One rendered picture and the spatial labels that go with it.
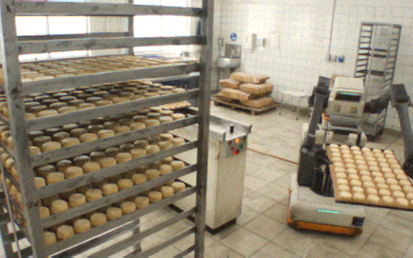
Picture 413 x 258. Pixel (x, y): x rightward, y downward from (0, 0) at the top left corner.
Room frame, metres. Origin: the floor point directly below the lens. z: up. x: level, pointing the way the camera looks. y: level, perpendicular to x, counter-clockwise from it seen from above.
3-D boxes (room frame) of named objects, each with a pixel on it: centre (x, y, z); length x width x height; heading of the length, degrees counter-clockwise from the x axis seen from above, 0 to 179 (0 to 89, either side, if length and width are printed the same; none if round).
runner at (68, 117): (0.92, 0.23, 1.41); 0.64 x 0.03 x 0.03; 136
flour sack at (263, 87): (6.48, -1.03, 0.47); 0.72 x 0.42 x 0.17; 141
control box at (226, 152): (2.37, -0.25, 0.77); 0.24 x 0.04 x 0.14; 134
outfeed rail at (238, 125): (3.18, 0.33, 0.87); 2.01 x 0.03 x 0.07; 44
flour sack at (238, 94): (6.52, -0.69, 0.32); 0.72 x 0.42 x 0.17; 50
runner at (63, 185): (0.92, 0.23, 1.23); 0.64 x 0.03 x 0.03; 136
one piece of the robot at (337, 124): (2.33, -1.05, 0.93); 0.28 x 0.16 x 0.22; 76
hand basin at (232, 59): (7.54, -0.56, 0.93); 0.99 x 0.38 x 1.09; 46
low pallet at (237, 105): (6.68, -0.84, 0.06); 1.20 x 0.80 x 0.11; 48
